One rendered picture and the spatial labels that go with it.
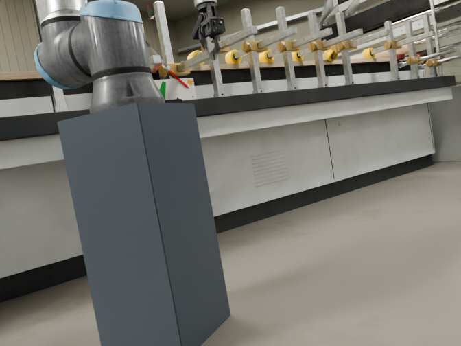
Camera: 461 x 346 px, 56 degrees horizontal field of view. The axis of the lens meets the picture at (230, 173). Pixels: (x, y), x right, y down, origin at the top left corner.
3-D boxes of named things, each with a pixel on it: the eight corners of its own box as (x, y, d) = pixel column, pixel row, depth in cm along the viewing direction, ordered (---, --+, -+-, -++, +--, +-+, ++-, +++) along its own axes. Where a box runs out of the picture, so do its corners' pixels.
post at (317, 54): (328, 93, 254) (315, 11, 251) (324, 93, 252) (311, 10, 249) (323, 94, 257) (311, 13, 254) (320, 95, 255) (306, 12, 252)
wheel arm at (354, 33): (363, 34, 233) (362, 27, 233) (359, 34, 231) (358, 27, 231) (298, 58, 274) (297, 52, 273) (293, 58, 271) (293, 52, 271)
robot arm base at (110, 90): (179, 104, 116) (172, 67, 115) (134, 104, 99) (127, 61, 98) (123, 117, 124) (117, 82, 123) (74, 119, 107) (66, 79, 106)
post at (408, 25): (420, 86, 312) (411, 19, 309) (418, 86, 310) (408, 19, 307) (416, 87, 315) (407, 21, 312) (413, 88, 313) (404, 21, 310)
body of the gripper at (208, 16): (210, 32, 166) (205, 1, 165) (199, 39, 173) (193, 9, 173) (226, 32, 171) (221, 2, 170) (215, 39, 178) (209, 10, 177)
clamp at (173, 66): (190, 73, 199) (188, 62, 198) (164, 75, 191) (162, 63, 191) (184, 76, 203) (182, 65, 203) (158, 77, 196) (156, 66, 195)
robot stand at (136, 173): (231, 315, 121) (194, 102, 117) (184, 362, 99) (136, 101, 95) (158, 313, 132) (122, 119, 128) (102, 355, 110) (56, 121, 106)
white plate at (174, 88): (197, 99, 200) (193, 77, 199) (146, 104, 185) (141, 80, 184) (196, 99, 201) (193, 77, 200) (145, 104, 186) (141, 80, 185)
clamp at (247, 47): (268, 49, 227) (267, 40, 226) (248, 50, 219) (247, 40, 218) (261, 53, 232) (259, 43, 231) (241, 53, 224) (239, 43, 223)
